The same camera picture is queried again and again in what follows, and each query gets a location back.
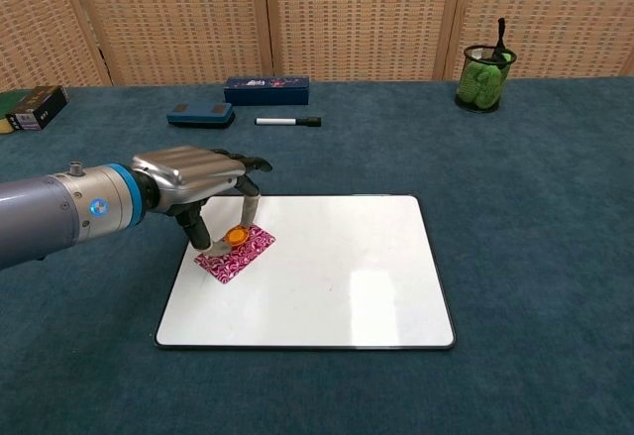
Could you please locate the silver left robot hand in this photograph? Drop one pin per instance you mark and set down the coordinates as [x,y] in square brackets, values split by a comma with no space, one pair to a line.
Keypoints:
[193,172]

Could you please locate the small orange round cylinder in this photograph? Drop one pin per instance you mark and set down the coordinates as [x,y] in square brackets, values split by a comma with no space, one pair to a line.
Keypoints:
[236,235]

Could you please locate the pink patterned card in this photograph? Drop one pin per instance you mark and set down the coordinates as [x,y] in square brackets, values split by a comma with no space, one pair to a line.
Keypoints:
[243,256]

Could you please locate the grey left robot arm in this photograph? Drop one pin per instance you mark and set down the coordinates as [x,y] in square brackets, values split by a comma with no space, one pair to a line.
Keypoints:
[39,212]

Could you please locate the blue eraser block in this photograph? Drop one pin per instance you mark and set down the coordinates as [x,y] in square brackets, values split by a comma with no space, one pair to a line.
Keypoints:
[200,115]

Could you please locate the white board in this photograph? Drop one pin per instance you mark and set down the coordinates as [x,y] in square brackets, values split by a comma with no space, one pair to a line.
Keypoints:
[337,286]

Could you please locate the white marker black cap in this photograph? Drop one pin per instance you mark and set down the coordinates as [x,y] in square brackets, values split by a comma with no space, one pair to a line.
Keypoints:
[277,122]

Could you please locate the dark blue rectangular box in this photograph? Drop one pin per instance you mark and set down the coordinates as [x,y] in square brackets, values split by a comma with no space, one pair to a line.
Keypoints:
[267,92]

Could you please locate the black box gold print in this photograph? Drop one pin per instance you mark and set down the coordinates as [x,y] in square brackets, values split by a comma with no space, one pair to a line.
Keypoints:
[42,105]

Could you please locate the green yellow sponge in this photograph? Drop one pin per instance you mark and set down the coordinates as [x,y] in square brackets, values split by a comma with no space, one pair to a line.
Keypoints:
[7,99]

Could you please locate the woven bamboo folding screen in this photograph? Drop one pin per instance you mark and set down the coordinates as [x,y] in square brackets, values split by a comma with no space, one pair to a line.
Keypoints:
[356,14]

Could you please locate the green knitted toy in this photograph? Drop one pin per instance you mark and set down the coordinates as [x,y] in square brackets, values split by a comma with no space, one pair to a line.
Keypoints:
[483,85]

